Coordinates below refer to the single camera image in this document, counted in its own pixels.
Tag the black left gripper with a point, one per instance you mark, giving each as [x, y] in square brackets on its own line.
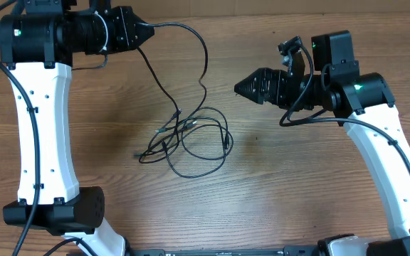
[124, 20]

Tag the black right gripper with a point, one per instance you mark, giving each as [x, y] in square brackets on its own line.
[261, 79]

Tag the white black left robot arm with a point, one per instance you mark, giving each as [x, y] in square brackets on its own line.
[37, 43]

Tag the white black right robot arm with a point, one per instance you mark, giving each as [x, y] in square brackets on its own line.
[324, 84]

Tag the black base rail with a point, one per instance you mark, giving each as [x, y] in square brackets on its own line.
[262, 251]

